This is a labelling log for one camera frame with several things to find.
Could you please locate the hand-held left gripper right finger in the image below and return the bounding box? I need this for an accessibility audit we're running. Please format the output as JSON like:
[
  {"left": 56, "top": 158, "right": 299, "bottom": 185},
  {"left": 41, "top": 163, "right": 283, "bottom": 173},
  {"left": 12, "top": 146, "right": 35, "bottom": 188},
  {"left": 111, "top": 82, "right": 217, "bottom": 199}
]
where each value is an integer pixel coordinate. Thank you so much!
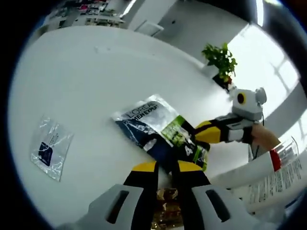
[{"left": 176, "top": 160, "right": 248, "bottom": 230}]

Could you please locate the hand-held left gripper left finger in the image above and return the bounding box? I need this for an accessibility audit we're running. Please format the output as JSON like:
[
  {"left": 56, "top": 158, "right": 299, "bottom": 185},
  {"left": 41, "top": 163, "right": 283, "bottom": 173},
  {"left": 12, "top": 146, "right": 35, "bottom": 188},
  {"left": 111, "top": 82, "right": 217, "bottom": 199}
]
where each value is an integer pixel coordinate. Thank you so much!
[{"left": 61, "top": 161, "right": 160, "bottom": 230}]

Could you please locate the gold skincare sachet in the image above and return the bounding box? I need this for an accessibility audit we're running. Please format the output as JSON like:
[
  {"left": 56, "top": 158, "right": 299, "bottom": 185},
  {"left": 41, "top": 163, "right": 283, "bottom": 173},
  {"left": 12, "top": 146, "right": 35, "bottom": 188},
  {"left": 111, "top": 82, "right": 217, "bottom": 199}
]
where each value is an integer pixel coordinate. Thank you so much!
[{"left": 155, "top": 187, "right": 182, "bottom": 230}]

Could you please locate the small white skincare bottle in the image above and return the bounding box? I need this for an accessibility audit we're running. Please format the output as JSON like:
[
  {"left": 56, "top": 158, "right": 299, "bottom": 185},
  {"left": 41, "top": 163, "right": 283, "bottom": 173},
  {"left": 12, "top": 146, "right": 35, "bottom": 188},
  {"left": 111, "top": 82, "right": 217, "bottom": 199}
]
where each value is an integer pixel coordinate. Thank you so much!
[{"left": 210, "top": 136, "right": 300, "bottom": 189}]

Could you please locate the green black skincare sachet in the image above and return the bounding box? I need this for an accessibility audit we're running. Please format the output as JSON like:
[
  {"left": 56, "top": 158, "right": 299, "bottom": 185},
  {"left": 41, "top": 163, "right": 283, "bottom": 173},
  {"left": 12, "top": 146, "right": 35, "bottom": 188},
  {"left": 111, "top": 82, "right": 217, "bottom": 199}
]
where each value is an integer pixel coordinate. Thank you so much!
[{"left": 111, "top": 94, "right": 211, "bottom": 173}]

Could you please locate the clear skincare sachet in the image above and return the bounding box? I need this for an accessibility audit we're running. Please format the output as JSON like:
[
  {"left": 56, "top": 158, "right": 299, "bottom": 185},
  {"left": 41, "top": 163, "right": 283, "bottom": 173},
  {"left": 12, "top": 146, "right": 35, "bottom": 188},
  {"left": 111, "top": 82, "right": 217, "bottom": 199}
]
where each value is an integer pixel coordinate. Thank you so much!
[{"left": 30, "top": 115, "right": 75, "bottom": 182}]

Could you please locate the green potted plant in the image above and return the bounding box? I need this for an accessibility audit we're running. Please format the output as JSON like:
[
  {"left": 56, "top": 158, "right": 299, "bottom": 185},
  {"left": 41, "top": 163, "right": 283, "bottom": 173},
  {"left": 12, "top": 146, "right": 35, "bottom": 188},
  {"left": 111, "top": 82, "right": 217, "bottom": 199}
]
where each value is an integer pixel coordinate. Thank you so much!
[{"left": 201, "top": 42, "right": 238, "bottom": 85}]

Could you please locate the white chair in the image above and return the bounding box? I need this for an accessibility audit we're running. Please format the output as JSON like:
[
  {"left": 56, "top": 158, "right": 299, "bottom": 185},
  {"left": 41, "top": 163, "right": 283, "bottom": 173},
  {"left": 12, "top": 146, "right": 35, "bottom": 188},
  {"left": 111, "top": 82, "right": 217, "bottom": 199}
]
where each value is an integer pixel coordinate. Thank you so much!
[{"left": 134, "top": 19, "right": 165, "bottom": 37}]

